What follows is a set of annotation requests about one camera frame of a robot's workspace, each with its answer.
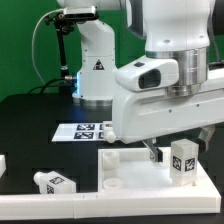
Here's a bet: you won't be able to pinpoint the black camera stand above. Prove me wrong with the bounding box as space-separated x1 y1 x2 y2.
45 13 74 95

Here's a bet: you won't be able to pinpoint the white marker sheet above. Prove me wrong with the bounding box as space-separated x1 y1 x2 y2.
52 123 105 142

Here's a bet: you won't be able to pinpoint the white square tabletop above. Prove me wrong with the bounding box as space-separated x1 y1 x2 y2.
98 147 217 197

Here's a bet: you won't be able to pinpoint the black cables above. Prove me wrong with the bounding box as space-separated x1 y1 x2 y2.
27 78 73 95

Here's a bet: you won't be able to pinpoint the white camera cable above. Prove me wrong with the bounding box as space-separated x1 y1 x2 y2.
31 8 66 86

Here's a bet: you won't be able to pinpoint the camera on stand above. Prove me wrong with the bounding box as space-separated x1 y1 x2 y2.
63 6 98 22

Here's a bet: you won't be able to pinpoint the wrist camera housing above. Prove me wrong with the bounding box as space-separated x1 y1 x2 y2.
115 56 179 92

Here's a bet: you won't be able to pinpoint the white U-shaped fence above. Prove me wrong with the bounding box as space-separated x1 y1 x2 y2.
0 148 222 222

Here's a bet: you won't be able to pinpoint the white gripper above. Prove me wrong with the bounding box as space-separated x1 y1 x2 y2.
112 78 224 162

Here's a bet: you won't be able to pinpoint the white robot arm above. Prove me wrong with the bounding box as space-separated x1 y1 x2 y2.
57 0 224 147

